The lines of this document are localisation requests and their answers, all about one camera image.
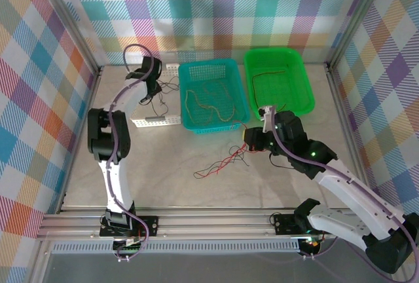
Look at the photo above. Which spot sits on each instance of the teal plastic basket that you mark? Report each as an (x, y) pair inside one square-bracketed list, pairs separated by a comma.
[(212, 67)]

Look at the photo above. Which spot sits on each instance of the aluminium side rail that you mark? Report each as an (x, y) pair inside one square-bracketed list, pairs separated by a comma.
[(348, 132)]

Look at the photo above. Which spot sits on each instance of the green plastic basket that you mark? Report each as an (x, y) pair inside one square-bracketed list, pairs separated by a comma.
[(278, 57)]

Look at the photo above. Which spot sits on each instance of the aluminium frame post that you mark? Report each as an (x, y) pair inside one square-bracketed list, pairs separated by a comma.
[(357, 17), (67, 17)]

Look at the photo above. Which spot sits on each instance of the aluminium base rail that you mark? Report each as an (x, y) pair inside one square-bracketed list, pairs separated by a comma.
[(212, 222)]

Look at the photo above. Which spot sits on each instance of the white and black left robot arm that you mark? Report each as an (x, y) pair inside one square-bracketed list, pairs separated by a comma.
[(111, 132)]

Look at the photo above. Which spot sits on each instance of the white perforated plastic basket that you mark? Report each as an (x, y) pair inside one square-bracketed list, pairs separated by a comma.
[(163, 120)]

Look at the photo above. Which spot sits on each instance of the green circuit board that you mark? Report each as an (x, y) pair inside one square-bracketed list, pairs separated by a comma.
[(311, 243), (131, 245)]

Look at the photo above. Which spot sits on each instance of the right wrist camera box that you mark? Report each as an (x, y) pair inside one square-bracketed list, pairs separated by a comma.
[(267, 114)]

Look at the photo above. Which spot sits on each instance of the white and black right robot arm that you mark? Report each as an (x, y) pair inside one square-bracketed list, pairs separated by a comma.
[(353, 194)]

